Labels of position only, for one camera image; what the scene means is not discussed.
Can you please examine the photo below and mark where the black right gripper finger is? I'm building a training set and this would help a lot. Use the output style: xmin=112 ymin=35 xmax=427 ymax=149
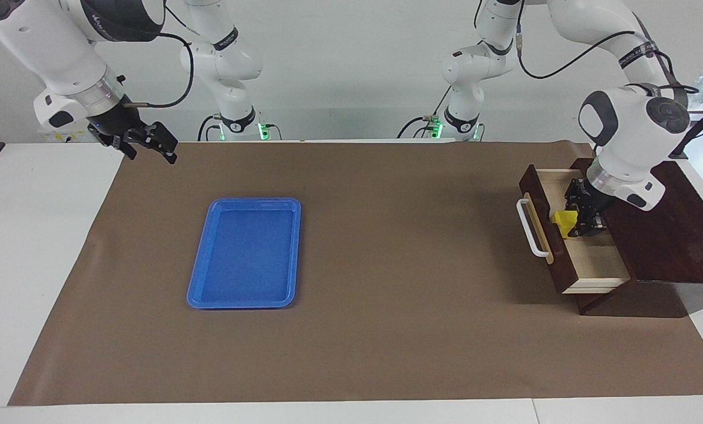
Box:
xmin=148 ymin=121 xmax=179 ymax=164
xmin=94 ymin=136 xmax=137 ymax=160

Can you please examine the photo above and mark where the yellow cube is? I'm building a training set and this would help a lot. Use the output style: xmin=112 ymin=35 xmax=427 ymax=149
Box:
xmin=551 ymin=210 xmax=579 ymax=239

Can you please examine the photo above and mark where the dark wooden drawer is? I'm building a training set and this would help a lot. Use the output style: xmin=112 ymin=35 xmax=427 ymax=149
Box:
xmin=519 ymin=165 xmax=632 ymax=295

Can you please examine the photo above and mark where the light wooden handle backing strip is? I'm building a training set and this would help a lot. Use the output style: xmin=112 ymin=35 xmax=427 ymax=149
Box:
xmin=524 ymin=193 xmax=556 ymax=265

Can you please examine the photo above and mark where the white drawer handle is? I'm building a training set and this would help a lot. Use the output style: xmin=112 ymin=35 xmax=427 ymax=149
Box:
xmin=516 ymin=198 xmax=550 ymax=259

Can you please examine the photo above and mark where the white box with yellow labels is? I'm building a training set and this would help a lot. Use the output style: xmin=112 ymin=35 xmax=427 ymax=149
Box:
xmin=38 ymin=128 xmax=93 ymax=144

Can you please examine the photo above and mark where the dark wooden cabinet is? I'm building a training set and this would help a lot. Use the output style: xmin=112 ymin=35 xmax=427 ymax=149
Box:
xmin=569 ymin=158 xmax=703 ymax=319

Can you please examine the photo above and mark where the blue plastic tray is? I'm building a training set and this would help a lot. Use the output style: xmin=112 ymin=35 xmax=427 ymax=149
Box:
xmin=186 ymin=197 xmax=302 ymax=310

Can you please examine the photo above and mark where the brown table mat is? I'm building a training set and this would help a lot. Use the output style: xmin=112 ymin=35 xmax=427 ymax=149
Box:
xmin=8 ymin=140 xmax=703 ymax=407

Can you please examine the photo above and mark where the black right base cable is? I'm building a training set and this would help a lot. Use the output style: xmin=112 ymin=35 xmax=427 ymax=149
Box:
xmin=197 ymin=114 xmax=223 ymax=142

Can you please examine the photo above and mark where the black base cable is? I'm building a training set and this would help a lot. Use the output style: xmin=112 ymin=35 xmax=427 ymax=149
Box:
xmin=197 ymin=114 xmax=223 ymax=142
xmin=395 ymin=85 xmax=453 ymax=140

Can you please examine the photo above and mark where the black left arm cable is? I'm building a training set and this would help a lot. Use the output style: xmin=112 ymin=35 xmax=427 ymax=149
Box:
xmin=474 ymin=0 xmax=701 ymax=96

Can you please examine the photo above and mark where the black left base cable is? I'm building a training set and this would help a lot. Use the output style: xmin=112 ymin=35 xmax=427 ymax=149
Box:
xmin=395 ymin=85 xmax=453 ymax=140

